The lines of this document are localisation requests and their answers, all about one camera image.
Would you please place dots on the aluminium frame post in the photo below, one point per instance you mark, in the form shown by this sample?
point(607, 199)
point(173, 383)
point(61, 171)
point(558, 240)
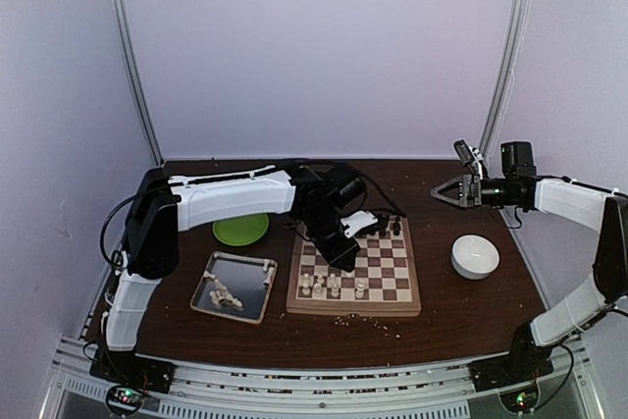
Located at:
point(519, 12)
point(133, 75)

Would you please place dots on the metal tray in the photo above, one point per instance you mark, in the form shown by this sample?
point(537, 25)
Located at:
point(201, 302)

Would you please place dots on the wooden chess board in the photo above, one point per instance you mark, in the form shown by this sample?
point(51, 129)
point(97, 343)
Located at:
point(384, 282)

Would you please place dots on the green plate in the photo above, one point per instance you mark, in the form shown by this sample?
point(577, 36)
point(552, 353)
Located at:
point(241, 231)

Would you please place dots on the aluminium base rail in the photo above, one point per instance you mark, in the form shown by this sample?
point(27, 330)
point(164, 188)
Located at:
point(442, 389)

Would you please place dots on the aluminium frame post right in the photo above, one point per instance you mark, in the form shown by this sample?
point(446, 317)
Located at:
point(519, 12)

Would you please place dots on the white chess knight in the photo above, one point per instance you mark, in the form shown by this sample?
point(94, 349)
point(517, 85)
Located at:
point(318, 291)

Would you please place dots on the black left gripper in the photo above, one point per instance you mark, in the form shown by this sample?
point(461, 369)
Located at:
point(335, 257)

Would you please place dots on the white chess king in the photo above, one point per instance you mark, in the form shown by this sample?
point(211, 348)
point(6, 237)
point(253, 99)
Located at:
point(360, 289)

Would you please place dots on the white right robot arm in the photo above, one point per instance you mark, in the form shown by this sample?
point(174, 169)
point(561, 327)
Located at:
point(598, 277)

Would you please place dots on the white chess pieces pile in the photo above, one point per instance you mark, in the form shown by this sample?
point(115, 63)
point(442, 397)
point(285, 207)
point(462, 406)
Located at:
point(243, 287)

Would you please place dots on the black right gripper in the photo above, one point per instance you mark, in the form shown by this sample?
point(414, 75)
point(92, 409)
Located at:
point(473, 190)

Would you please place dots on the white bowl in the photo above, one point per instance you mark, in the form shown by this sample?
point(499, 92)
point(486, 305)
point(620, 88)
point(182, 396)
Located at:
point(474, 257)

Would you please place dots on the aluminium frame post left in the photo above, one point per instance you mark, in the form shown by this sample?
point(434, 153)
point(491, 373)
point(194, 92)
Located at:
point(133, 75)

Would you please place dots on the black chess pieces row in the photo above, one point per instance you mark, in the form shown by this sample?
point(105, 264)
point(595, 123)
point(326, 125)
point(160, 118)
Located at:
point(385, 226)

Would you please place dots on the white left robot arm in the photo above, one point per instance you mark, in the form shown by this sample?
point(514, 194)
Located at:
point(162, 209)

